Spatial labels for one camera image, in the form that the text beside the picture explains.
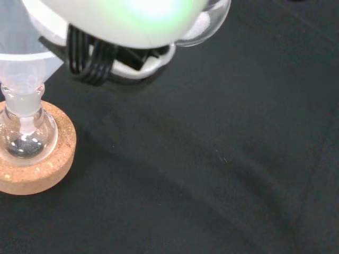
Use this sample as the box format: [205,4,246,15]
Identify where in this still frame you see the brown cork ring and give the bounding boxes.
[0,99,78,196]

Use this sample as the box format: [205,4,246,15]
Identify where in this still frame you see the black bench cloth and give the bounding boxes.
[0,0,339,254]

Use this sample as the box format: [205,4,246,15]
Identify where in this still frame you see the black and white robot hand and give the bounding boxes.
[22,0,208,86]

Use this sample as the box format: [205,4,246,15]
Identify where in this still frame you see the small glass round-bottom flask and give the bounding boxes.
[0,82,59,168]

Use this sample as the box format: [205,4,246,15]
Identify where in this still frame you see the translucent plastic funnel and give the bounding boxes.
[0,0,65,94]

